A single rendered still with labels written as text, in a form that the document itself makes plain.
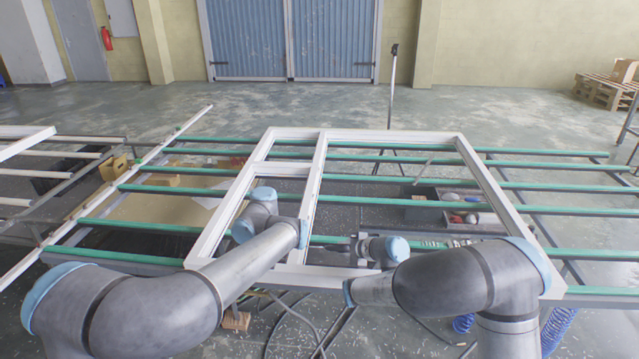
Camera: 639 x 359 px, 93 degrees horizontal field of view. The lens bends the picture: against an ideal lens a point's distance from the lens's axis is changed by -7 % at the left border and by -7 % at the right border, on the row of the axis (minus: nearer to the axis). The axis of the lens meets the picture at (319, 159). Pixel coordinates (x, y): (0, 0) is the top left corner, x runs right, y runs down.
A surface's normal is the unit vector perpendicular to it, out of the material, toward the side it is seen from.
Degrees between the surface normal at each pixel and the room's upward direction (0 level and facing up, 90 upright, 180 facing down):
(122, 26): 90
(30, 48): 90
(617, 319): 0
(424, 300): 79
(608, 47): 90
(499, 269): 35
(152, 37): 90
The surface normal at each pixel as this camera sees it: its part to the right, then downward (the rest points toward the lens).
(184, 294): 0.51, -0.73
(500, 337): -0.63, 0.05
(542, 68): -0.11, 0.46
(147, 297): 0.34, -0.73
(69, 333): -0.24, 0.10
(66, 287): -0.09, -0.70
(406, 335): -0.01, -0.88
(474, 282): -0.07, -0.22
